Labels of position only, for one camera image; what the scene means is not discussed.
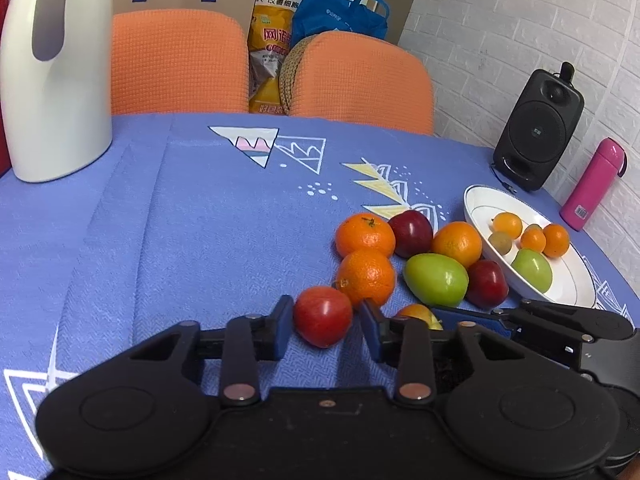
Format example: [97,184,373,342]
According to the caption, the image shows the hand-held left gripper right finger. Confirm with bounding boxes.
[360,299,516,404]

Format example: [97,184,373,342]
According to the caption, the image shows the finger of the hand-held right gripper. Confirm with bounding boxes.
[429,302,523,341]

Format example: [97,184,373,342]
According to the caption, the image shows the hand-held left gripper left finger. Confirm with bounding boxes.
[125,295,295,407]

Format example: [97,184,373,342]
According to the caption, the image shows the dark red plum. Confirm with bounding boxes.
[388,210,434,258]
[465,259,510,309]

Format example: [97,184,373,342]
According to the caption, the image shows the white plate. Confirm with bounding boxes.
[464,185,598,309]

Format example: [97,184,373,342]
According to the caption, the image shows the red apple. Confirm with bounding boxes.
[293,286,354,348]

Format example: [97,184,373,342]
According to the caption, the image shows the yellow red plum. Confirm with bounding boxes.
[395,303,445,331]

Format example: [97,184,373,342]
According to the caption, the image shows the orange mandarin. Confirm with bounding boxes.
[335,249,397,307]
[335,213,396,259]

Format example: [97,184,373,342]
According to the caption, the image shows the small green jujube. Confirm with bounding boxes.
[404,253,470,307]

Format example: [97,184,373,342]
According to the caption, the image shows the large green jujube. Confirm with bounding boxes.
[510,248,554,293]

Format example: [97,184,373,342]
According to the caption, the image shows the small orange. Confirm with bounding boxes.
[491,212,523,238]
[542,223,571,258]
[520,228,547,253]

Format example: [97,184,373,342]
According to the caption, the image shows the round orange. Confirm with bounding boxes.
[431,221,483,268]

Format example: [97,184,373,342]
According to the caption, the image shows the blue printed tablecloth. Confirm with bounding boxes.
[0,112,640,480]

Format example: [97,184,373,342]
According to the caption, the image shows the pink bottle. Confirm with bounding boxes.
[559,137,627,232]

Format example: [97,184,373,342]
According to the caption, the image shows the black speaker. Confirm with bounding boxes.
[492,69,585,192]

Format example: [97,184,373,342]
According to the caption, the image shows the yellow snack bag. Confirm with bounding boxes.
[248,4,301,115]

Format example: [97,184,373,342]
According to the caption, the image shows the orange chair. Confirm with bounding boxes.
[110,7,251,116]
[289,30,435,136]

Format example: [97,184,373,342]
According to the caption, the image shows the blue shopping bag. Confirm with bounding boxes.
[291,0,391,51]

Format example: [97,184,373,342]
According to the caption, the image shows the white thermos jug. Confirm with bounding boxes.
[0,0,113,183]

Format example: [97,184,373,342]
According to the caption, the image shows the brown cardboard board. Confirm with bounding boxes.
[382,0,427,43]

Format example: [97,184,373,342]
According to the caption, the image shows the black speaker cable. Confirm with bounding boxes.
[492,162,518,193]

